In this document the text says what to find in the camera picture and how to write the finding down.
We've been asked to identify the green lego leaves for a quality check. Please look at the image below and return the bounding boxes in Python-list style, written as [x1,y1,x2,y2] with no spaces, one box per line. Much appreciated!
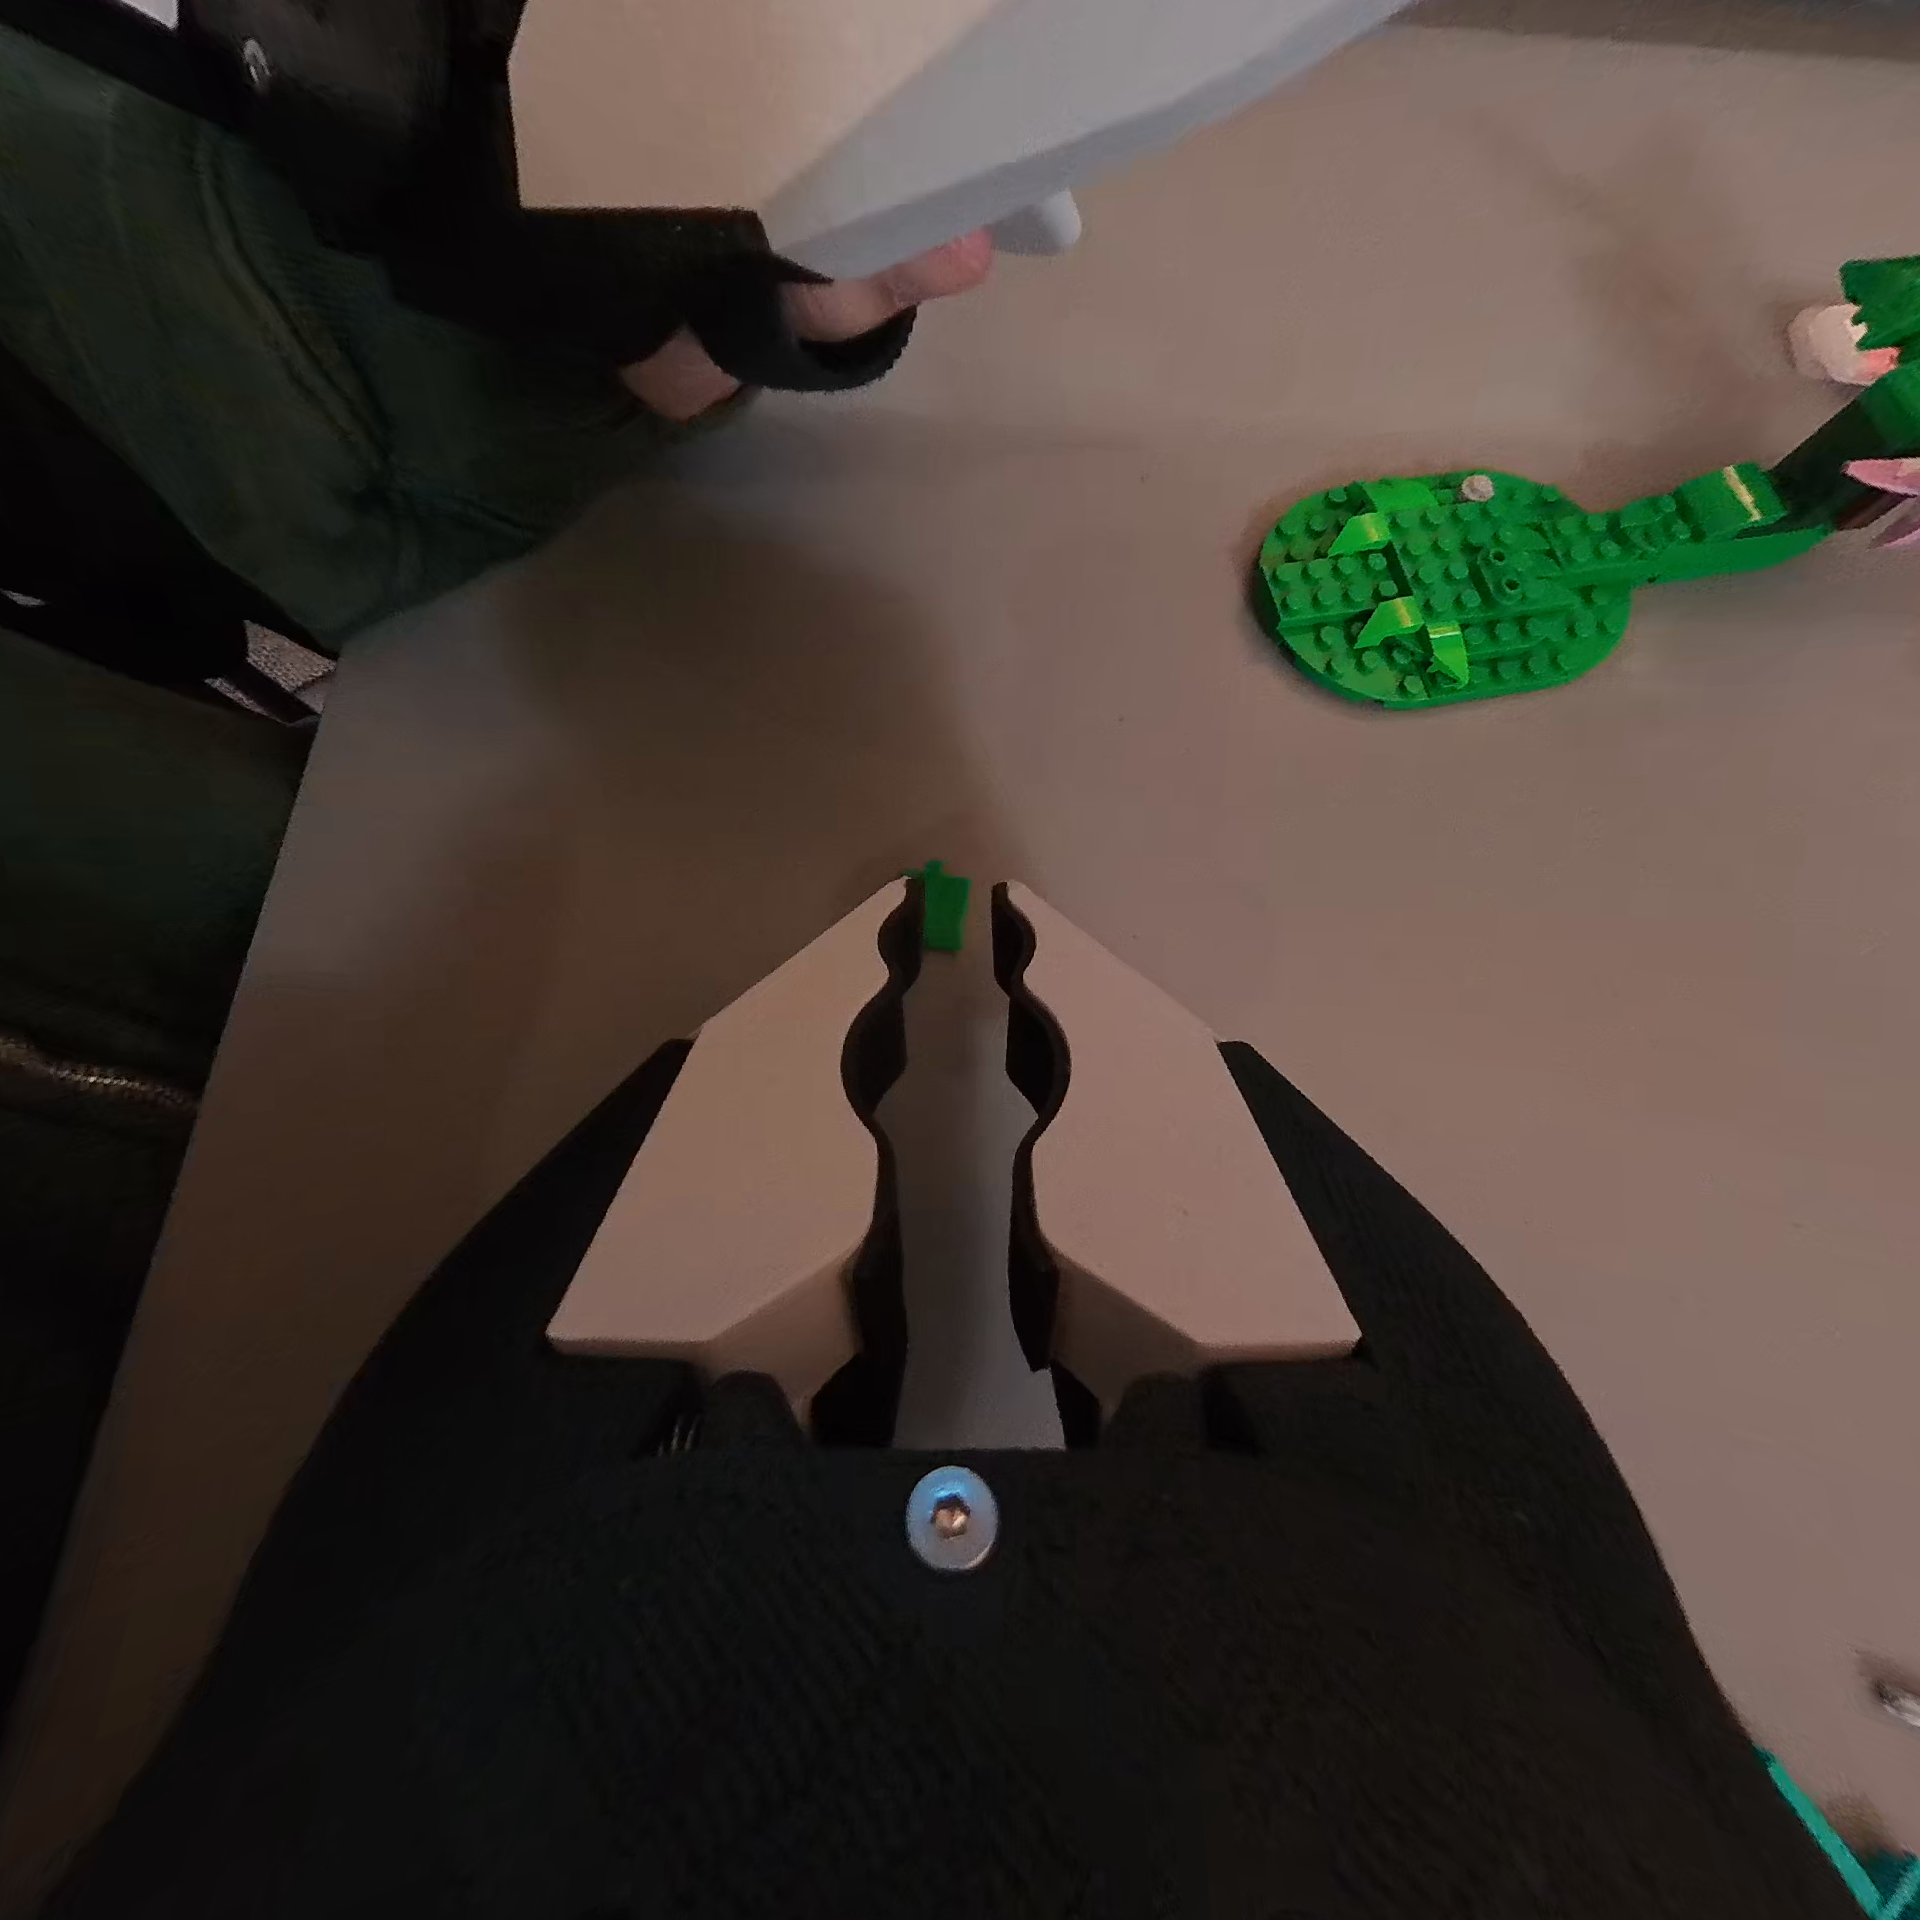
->
[1837,255,1920,358]

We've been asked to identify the teal lego piece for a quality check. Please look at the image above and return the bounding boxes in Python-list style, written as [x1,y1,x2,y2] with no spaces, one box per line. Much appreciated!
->
[1752,1743,1920,1920]

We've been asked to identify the person's left forearm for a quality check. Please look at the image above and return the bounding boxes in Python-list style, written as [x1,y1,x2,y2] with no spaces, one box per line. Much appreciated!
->
[158,0,632,323]

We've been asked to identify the green lego base with stem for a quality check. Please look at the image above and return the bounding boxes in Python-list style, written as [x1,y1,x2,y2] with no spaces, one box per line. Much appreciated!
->
[1252,404,1920,710]

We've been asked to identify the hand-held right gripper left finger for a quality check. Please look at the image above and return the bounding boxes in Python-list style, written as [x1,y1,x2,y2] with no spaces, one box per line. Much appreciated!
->
[547,879,915,1445]

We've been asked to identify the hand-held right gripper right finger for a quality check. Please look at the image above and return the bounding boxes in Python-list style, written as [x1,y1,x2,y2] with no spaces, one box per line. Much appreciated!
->
[987,879,1365,1445]

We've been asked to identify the white lego piece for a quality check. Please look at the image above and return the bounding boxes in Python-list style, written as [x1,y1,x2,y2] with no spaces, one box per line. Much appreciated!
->
[1789,300,1905,385]

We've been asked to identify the person's left hand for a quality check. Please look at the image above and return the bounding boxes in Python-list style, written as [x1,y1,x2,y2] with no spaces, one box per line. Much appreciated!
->
[510,207,1000,424]

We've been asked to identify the person's dark green trousers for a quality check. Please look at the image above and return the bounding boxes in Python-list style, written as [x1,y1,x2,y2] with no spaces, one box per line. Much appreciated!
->
[0,27,692,662]

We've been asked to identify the pink lego flower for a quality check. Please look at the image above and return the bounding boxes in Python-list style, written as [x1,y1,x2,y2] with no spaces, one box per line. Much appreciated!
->
[1843,453,1920,552]

